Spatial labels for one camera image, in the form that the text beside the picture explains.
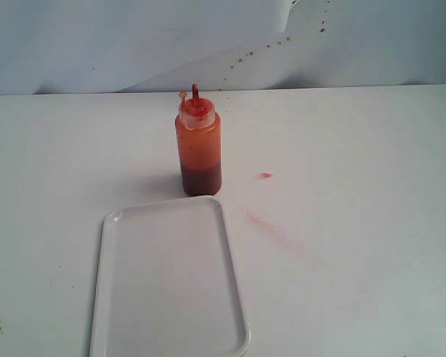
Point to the red sauce squeeze bottle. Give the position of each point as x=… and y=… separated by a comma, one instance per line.
x=199, y=140

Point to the white rectangular tray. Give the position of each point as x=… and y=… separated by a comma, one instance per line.
x=166, y=284

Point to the white paper backdrop sheet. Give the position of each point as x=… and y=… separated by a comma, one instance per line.
x=108, y=46

